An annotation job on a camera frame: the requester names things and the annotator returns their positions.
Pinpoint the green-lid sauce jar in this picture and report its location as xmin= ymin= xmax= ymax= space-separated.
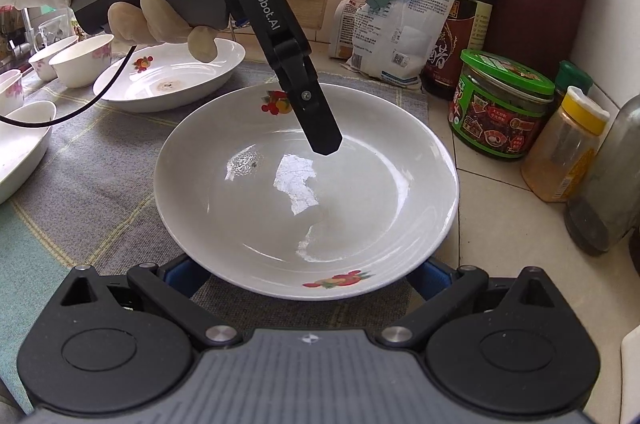
xmin=447 ymin=48 xmax=557 ymax=162

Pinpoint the white fruit-print plate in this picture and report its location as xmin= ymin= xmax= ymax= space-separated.
xmin=0 ymin=100 xmax=56 ymax=205
xmin=152 ymin=82 xmax=460 ymax=302

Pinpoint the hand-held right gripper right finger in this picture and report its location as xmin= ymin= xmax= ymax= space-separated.
xmin=376 ymin=260 xmax=557 ymax=350

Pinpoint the dark red knife block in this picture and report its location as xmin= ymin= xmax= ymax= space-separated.
xmin=487 ymin=0 xmax=591 ymax=79

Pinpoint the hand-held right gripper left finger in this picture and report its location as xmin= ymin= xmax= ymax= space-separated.
xmin=59 ymin=254 xmax=243 ymax=350

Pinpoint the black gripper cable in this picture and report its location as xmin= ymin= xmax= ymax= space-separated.
xmin=0 ymin=44 xmax=137 ymax=127

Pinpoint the white bag with red print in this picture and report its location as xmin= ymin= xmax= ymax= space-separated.
xmin=327 ymin=0 xmax=371 ymax=60

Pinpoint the clear glass bottle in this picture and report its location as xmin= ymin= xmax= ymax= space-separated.
xmin=564 ymin=94 xmax=640 ymax=257

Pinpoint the small green-cap bottle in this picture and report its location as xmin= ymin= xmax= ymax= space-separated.
xmin=552 ymin=60 xmax=594 ymax=115

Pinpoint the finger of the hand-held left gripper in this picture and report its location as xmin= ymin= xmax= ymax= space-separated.
xmin=215 ymin=0 xmax=344 ymax=156

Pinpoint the clear bag with blue print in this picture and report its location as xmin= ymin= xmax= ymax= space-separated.
xmin=345 ymin=0 xmax=463 ymax=90

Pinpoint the white plastic box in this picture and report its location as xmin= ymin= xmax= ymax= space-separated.
xmin=620 ymin=324 xmax=640 ymax=370

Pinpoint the yellow-lid spice jar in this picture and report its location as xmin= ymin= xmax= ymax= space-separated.
xmin=520 ymin=86 xmax=612 ymax=203

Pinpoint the clear glass mug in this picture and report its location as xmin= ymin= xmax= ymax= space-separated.
xmin=32 ymin=14 xmax=76 ymax=49

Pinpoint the grey checked cloth mat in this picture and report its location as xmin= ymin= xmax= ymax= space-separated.
xmin=0 ymin=54 xmax=431 ymax=415

